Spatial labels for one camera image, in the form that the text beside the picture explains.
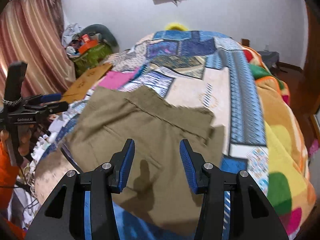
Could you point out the wooden bedpost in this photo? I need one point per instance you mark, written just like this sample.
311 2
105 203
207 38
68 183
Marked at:
245 42

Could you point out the blue patchwork quilt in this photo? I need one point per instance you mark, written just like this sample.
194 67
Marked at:
190 62

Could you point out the grey crumpled garment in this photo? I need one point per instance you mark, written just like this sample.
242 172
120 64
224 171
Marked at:
71 32

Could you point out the striped pink curtain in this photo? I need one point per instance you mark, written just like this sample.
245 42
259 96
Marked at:
37 30

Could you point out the grey pillow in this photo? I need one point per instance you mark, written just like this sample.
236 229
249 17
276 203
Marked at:
110 36

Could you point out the orange colourful fleece blanket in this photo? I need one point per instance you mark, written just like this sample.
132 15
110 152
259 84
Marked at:
282 130

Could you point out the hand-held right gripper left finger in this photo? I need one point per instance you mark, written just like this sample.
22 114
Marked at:
126 166

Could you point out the brown wooden door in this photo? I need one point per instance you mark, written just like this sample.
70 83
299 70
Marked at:
312 67

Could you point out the orange box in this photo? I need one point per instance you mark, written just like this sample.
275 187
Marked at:
86 46

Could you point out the yellow hoop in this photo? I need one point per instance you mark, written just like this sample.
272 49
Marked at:
175 25

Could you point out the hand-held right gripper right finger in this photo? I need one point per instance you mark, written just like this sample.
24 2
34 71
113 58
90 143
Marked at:
187 166

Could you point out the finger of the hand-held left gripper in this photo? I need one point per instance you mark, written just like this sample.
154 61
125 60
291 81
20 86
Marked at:
55 108
50 97

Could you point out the pink cloth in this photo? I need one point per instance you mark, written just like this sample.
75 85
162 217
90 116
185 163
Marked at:
117 78

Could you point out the khaki pants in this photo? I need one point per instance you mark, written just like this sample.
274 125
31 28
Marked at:
150 135

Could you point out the beige fuzzy blanket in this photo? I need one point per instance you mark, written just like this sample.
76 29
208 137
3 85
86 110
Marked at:
52 175

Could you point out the wooden lap desk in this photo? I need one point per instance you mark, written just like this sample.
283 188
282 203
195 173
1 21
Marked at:
87 77

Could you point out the person's left hand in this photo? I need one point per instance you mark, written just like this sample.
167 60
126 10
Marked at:
26 140

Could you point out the green storage basket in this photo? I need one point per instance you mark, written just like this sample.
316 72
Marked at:
92 55

